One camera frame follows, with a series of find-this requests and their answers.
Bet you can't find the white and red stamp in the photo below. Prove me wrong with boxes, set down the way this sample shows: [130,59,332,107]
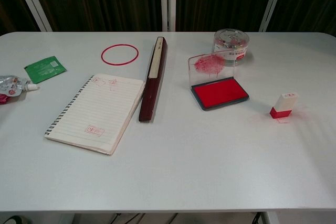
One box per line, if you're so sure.
[269,92,299,119]

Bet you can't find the spiral lined notebook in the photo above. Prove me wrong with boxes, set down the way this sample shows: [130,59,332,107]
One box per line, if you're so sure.
[43,73,146,156]

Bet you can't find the red ink pad case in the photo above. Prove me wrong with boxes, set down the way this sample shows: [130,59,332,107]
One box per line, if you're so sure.
[187,50,250,111]

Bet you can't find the clear round clip container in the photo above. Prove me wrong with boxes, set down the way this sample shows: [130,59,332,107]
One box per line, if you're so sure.
[214,28,249,67]

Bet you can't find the silver spout pouch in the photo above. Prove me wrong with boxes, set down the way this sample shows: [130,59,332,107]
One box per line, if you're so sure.
[0,74,40,105]

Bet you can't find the green foil sachet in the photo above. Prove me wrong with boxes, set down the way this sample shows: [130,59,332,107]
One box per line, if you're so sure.
[24,56,67,84]

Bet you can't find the white upright frame post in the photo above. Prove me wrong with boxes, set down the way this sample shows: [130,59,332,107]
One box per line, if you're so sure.
[160,0,177,32]

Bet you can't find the black floor cable bundle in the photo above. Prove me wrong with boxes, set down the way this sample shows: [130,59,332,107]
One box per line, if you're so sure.
[104,212,148,224]

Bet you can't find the red rubber ring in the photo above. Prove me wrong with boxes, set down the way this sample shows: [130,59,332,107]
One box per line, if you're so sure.
[101,44,139,66]

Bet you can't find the white slanted frame post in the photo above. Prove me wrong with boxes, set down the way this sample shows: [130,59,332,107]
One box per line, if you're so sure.
[11,0,53,32]
[258,0,290,32]

